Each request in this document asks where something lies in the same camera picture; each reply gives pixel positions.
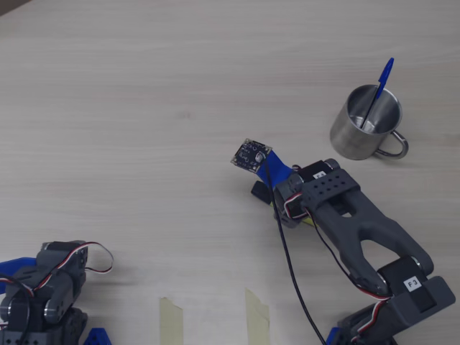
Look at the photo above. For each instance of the blue ballpoint pen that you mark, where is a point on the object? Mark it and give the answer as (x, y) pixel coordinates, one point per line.
(385, 73)

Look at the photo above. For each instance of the yellow highlighter with black cap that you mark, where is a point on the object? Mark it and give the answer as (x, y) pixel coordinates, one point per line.
(260, 190)

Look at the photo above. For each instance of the silver metal cup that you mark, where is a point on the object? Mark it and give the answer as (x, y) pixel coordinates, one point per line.
(345, 138)

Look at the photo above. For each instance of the blue base under camera arm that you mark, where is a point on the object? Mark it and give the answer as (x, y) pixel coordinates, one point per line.
(332, 338)

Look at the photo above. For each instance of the grey robot arm with camera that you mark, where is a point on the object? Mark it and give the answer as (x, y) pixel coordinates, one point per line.
(373, 226)

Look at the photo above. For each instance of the blue base under idle arm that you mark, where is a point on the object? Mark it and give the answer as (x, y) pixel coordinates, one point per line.
(14, 266)

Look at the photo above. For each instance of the grey idle gripper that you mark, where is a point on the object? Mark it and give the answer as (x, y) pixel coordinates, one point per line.
(16, 267)

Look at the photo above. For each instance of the grey gripper with camera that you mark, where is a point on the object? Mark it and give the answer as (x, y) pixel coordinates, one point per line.
(259, 190)

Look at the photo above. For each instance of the black camera circuit board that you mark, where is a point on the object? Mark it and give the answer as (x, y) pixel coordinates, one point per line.
(249, 156)

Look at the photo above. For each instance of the beige masking tape strip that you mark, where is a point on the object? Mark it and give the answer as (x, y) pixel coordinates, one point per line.
(257, 320)
(170, 323)

